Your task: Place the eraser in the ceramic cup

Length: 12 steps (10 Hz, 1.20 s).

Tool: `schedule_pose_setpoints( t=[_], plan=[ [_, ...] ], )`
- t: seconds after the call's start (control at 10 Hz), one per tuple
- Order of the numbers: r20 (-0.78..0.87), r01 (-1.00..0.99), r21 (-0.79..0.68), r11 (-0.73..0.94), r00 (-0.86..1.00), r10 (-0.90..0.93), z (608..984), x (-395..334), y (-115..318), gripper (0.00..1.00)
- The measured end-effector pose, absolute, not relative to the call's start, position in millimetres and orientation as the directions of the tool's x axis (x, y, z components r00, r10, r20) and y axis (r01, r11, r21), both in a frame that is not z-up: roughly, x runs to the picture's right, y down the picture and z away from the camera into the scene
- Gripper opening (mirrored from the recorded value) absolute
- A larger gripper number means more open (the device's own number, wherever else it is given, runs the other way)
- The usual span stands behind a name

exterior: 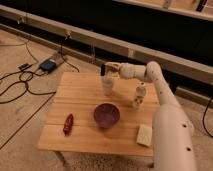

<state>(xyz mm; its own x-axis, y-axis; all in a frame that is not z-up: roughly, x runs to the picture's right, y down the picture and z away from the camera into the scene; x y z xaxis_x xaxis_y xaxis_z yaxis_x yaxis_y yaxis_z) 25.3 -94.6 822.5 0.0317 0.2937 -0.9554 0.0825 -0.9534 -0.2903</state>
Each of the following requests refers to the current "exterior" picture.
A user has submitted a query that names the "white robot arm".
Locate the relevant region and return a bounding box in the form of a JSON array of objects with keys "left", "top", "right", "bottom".
[{"left": 101, "top": 61, "right": 197, "bottom": 171}]

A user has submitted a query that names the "white ceramic cup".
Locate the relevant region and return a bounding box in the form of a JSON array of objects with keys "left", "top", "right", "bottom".
[{"left": 101, "top": 76, "right": 114, "bottom": 96}]

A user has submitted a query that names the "clear plastic bottle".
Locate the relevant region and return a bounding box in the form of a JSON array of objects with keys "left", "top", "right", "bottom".
[{"left": 132, "top": 82, "right": 146, "bottom": 108}]

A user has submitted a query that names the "purple bowl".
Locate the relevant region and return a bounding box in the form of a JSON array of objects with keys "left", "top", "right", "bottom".
[{"left": 94, "top": 103, "right": 120, "bottom": 129}]

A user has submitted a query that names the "wooden table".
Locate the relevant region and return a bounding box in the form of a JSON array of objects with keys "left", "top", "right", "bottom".
[{"left": 38, "top": 72, "right": 159, "bottom": 157}]

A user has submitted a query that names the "blue power adapter box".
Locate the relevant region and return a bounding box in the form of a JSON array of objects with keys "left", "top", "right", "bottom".
[{"left": 39, "top": 59, "right": 56, "bottom": 72}]

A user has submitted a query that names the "red chili pepper toy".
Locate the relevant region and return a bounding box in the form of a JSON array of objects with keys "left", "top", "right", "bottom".
[{"left": 63, "top": 114, "right": 73, "bottom": 135}]

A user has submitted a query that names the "white sponge block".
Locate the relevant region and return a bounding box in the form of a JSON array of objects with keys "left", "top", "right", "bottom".
[{"left": 136, "top": 124, "right": 152, "bottom": 147}]

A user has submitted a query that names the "small black device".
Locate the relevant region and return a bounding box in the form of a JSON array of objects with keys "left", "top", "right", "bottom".
[{"left": 18, "top": 63, "right": 33, "bottom": 71}]

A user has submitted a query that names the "black floor cable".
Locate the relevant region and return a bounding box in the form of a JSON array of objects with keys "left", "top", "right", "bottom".
[{"left": 0, "top": 39, "right": 81, "bottom": 105}]

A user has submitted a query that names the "black cable at right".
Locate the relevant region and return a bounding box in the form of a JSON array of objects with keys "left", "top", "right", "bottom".
[{"left": 202, "top": 94, "right": 213, "bottom": 139}]

